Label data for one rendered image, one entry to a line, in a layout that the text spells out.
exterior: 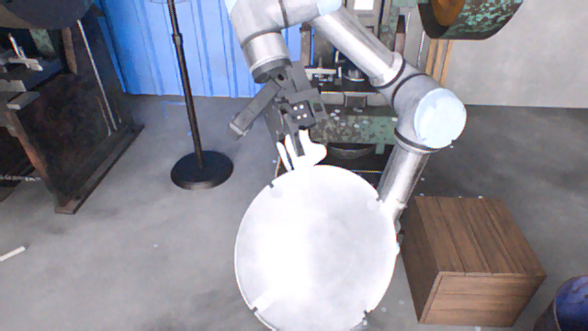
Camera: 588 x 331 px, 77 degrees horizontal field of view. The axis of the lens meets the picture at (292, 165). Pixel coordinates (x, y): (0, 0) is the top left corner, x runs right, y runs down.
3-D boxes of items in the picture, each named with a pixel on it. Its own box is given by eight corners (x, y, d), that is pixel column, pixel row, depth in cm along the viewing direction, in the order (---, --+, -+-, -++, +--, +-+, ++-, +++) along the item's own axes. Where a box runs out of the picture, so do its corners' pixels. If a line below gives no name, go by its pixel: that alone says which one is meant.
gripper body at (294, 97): (330, 119, 61) (304, 52, 62) (283, 132, 58) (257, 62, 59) (311, 131, 68) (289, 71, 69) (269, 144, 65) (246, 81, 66)
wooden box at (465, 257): (512, 327, 151) (548, 275, 130) (418, 324, 152) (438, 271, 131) (477, 250, 183) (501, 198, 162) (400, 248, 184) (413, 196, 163)
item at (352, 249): (420, 258, 69) (423, 259, 68) (304, 374, 61) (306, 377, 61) (333, 131, 64) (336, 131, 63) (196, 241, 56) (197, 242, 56)
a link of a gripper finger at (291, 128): (309, 153, 58) (288, 101, 59) (300, 155, 57) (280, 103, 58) (299, 159, 62) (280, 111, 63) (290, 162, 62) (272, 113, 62)
